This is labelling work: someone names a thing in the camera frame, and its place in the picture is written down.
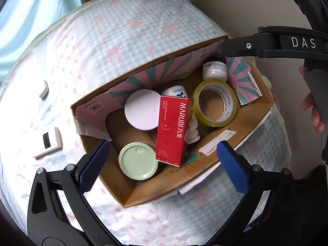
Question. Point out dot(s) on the dark jar with white lid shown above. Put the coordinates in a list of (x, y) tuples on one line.
[(141, 110)]

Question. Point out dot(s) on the person's dark clothing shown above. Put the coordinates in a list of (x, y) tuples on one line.
[(315, 197)]

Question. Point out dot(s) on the cardboard box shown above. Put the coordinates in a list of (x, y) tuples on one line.
[(143, 197)]

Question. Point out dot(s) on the flat white device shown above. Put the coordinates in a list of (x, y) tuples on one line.
[(52, 146)]

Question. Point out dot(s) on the yellow tape roll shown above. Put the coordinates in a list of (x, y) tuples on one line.
[(205, 120)]

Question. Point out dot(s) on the white jar with black lid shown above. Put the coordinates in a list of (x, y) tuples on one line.
[(214, 71)]

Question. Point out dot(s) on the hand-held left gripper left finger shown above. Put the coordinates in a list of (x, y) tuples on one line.
[(94, 166)]

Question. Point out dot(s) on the small white pump bottle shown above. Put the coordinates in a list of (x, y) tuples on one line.
[(193, 133)]

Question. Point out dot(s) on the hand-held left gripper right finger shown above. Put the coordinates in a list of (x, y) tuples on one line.
[(232, 166)]

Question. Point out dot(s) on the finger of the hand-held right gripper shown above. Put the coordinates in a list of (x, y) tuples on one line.
[(240, 47)]

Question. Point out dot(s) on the slim white box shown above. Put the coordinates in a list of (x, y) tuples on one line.
[(43, 89)]

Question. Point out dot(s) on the red carton box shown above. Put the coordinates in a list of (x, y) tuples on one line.
[(171, 133)]

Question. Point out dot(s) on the person's right hand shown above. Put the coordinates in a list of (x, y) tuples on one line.
[(316, 117)]

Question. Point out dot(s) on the floral checked bed sheet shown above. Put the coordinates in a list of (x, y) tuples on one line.
[(128, 30)]

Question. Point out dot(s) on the jar with pale green lid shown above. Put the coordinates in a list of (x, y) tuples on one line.
[(138, 161)]

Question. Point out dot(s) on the light blue hanging cloth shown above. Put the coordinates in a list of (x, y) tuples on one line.
[(30, 10)]

